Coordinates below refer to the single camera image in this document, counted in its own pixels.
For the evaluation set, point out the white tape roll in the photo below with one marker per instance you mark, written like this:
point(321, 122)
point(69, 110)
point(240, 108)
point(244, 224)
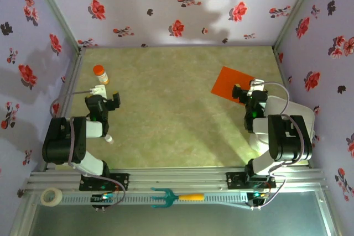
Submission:
point(59, 199)

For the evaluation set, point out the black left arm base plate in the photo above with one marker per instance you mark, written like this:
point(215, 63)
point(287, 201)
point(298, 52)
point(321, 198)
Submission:
point(121, 180)

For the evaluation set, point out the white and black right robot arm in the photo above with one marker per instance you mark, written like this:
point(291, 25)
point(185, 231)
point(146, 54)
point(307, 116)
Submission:
point(287, 136)

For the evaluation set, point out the aluminium frame post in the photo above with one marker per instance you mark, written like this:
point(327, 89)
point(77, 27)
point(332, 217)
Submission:
point(56, 12)
point(294, 12)

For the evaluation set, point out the orange-capped pill bottle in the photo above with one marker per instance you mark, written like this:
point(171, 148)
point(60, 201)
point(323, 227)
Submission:
point(101, 74)

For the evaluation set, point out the small white bottle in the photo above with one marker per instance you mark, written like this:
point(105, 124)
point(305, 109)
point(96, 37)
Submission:
point(109, 138)

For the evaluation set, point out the aluminium mounting rail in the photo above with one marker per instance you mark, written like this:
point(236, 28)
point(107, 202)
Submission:
point(179, 178)

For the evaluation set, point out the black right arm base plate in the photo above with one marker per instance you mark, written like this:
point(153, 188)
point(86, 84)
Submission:
point(233, 180)

